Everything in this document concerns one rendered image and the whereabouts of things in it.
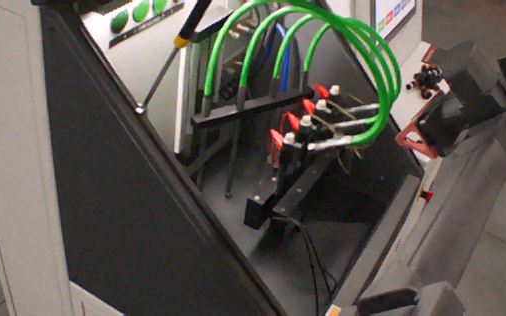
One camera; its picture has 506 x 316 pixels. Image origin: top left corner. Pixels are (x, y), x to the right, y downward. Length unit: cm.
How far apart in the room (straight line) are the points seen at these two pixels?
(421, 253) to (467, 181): 13
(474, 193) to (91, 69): 59
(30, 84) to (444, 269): 77
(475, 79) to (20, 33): 71
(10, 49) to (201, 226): 45
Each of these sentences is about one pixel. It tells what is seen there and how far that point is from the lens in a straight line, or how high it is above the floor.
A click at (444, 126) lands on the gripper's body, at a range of 85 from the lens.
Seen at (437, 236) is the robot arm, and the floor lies 150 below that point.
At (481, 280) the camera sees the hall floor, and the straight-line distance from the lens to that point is 275.
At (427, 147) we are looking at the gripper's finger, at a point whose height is 137.
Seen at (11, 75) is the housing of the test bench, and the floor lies 129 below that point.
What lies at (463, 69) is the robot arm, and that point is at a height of 153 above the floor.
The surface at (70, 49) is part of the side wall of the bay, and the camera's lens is 94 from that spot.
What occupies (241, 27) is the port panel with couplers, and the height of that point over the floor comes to 121.
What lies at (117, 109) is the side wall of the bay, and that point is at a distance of 92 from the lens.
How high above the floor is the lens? 184
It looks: 38 degrees down
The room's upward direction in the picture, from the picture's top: 9 degrees clockwise
